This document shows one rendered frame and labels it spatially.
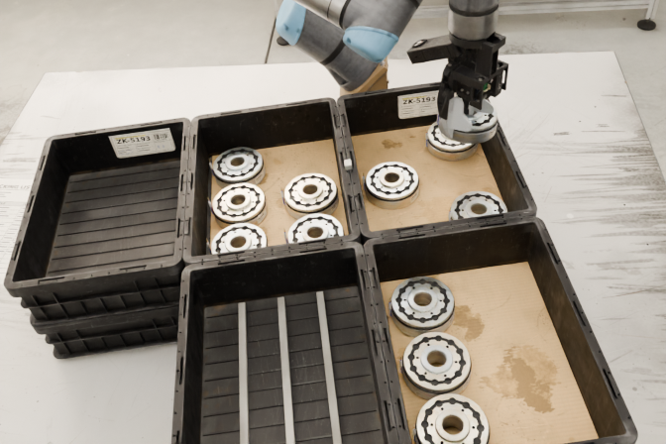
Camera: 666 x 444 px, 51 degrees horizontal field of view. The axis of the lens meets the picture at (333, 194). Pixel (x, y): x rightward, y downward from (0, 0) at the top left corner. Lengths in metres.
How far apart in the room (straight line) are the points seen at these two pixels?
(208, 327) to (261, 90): 0.85
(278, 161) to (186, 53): 2.05
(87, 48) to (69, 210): 2.27
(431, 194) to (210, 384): 0.55
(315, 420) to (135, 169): 0.71
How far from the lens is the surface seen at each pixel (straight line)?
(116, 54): 3.59
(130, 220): 1.43
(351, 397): 1.10
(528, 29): 3.41
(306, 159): 1.45
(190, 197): 1.28
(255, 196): 1.34
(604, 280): 1.43
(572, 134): 1.72
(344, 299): 1.20
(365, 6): 1.08
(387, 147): 1.46
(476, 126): 1.24
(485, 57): 1.11
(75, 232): 1.45
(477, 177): 1.39
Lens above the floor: 1.79
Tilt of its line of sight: 45 degrees down
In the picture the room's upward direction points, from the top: 7 degrees counter-clockwise
